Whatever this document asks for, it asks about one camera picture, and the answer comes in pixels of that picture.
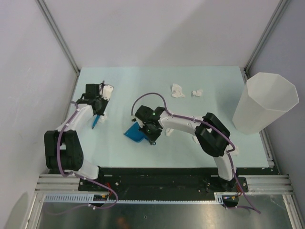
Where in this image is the aluminium frame rail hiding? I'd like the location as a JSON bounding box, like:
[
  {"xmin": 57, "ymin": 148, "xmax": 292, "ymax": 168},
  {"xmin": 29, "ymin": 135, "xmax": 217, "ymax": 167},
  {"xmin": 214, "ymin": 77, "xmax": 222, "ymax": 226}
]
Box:
[
  {"xmin": 35, "ymin": 174, "xmax": 80, "ymax": 193},
  {"xmin": 244, "ymin": 175, "xmax": 294, "ymax": 195}
]

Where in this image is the right aluminium frame post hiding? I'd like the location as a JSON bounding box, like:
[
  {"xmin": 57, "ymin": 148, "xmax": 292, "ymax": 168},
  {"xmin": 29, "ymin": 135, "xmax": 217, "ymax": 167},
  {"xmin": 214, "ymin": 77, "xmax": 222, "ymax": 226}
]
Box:
[{"xmin": 244, "ymin": 0, "xmax": 291, "ymax": 74}]

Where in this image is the aluminium frame rail left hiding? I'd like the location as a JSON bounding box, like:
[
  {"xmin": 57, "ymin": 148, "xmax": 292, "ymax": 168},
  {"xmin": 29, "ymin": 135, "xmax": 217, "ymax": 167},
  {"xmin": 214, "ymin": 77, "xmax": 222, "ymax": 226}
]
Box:
[{"xmin": 35, "ymin": 174, "xmax": 80, "ymax": 193}]

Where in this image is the paper scrap back right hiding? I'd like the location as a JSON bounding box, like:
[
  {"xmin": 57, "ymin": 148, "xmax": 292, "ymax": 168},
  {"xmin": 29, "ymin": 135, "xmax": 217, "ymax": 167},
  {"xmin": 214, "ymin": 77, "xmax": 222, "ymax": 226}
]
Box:
[{"xmin": 192, "ymin": 89, "xmax": 203, "ymax": 97}]

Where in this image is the paper scrap left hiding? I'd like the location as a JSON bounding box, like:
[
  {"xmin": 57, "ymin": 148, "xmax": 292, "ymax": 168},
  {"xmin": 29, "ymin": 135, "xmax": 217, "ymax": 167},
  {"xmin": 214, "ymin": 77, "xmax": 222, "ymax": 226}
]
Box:
[{"xmin": 97, "ymin": 115, "xmax": 108, "ymax": 124}]

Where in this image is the aluminium frame rail right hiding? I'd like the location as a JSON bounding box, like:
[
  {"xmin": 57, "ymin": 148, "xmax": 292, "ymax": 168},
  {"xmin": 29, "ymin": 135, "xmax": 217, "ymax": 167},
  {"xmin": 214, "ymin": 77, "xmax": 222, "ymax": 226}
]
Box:
[{"xmin": 244, "ymin": 175, "xmax": 294, "ymax": 195}]

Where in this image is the paper scrap back middle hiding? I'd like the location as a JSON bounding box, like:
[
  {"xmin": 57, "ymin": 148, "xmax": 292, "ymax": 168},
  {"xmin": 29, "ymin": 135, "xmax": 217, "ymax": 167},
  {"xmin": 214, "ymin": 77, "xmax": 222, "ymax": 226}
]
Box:
[{"xmin": 171, "ymin": 83, "xmax": 185, "ymax": 98}]

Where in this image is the left aluminium frame post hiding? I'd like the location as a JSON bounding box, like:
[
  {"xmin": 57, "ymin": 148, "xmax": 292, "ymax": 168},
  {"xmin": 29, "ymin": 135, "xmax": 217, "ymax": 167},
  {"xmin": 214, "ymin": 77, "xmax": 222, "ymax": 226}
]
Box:
[{"xmin": 35, "ymin": 0, "xmax": 81, "ymax": 76}]

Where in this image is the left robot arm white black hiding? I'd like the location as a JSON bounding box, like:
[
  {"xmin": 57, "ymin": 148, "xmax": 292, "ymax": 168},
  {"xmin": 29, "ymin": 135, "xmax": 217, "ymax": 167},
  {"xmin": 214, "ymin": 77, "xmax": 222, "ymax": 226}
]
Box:
[{"xmin": 44, "ymin": 82, "xmax": 114, "ymax": 191}]

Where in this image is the paper scrap far right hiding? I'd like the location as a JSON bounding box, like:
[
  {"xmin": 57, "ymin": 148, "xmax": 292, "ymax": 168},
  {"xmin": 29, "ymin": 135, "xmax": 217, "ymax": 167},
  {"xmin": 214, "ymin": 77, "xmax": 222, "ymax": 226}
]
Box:
[{"xmin": 227, "ymin": 145, "xmax": 240, "ymax": 156}]

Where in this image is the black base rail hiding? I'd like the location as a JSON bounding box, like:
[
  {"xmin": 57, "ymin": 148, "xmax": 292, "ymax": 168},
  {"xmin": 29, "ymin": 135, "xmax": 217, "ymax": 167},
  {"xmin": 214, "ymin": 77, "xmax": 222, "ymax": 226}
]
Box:
[{"xmin": 78, "ymin": 167, "xmax": 249, "ymax": 201}]

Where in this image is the paper scrap front right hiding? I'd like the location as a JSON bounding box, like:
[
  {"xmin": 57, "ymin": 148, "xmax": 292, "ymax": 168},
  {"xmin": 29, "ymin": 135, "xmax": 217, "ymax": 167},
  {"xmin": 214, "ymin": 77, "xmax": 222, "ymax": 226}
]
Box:
[{"xmin": 192, "ymin": 135, "xmax": 199, "ymax": 144}]

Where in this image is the paper scrap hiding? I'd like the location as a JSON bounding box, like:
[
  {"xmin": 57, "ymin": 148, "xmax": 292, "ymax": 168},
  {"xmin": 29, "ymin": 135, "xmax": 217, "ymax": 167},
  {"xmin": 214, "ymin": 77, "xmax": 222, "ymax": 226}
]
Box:
[
  {"xmin": 97, "ymin": 115, "xmax": 108, "ymax": 124},
  {"xmin": 227, "ymin": 145, "xmax": 240, "ymax": 156},
  {"xmin": 171, "ymin": 83, "xmax": 185, "ymax": 98},
  {"xmin": 165, "ymin": 128, "xmax": 174, "ymax": 136},
  {"xmin": 192, "ymin": 89, "xmax": 203, "ymax": 97},
  {"xmin": 192, "ymin": 135, "xmax": 199, "ymax": 144}
]

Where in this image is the paper scrap centre back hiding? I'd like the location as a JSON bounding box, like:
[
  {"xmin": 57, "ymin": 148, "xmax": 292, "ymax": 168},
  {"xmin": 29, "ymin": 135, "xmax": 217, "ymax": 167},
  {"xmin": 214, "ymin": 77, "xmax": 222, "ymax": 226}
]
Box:
[{"xmin": 165, "ymin": 128, "xmax": 174, "ymax": 136}]

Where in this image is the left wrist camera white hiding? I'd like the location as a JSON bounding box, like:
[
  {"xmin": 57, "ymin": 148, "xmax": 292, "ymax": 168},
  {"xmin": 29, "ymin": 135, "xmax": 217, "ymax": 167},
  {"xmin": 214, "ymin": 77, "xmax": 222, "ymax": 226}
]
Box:
[{"xmin": 101, "ymin": 84, "xmax": 114, "ymax": 101}]

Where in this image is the aluminium frame post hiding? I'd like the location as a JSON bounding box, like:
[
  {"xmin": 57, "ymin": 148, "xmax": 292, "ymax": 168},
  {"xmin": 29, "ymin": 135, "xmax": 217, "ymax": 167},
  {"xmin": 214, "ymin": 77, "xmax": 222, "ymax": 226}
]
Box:
[
  {"xmin": 35, "ymin": 0, "xmax": 81, "ymax": 76},
  {"xmin": 244, "ymin": 0, "xmax": 291, "ymax": 74}
]

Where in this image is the blue dustpan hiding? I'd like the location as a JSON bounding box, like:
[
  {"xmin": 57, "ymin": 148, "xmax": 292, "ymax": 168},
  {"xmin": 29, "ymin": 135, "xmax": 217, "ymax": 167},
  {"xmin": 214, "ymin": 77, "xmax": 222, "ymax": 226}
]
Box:
[{"xmin": 124, "ymin": 122, "xmax": 147, "ymax": 143}]

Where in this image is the white slotted cable duct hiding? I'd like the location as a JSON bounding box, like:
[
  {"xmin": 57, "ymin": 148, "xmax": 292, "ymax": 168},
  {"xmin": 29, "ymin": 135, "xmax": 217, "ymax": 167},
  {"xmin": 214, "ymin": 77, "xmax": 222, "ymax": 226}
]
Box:
[{"xmin": 44, "ymin": 192, "xmax": 226, "ymax": 205}]

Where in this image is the white translucent waste bin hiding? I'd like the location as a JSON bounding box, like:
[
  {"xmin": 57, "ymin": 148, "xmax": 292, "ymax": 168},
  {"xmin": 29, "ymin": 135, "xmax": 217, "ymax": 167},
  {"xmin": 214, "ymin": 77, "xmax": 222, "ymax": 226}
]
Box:
[{"xmin": 232, "ymin": 72, "xmax": 299, "ymax": 135}]

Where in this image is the blue hand brush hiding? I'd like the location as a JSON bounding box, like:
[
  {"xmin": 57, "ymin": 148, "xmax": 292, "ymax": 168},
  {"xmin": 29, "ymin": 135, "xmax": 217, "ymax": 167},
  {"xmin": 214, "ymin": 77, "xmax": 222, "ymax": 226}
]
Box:
[{"xmin": 91, "ymin": 115, "xmax": 100, "ymax": 129}]

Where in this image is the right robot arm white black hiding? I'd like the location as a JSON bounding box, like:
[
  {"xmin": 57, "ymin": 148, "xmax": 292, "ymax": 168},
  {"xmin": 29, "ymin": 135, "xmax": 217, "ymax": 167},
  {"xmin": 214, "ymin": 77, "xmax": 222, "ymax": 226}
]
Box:
[{"xmin": 133, "ymin": 105, "xmax": 237, "ymax": 191}]

